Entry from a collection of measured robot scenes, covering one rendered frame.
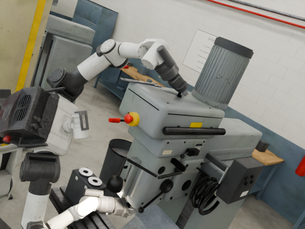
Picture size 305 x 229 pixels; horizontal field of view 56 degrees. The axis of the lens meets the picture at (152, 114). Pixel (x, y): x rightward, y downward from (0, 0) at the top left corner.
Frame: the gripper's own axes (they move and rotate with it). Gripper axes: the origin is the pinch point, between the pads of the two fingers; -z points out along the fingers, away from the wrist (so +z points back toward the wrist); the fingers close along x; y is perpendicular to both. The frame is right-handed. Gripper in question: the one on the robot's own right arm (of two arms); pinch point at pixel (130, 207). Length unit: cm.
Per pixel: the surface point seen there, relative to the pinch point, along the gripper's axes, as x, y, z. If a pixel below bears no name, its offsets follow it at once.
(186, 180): -3.6, -24.6, -22.0
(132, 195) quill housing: -8.1, -13.9, 6.6
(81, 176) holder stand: 38.4, 11.0, 19.3
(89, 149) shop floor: 281, 123, -55
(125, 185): -6.4, -17.8, 11.3
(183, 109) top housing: -16, -65, 6
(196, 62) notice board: 450, -50, -267
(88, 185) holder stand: 30.3, 11.0, 15.9
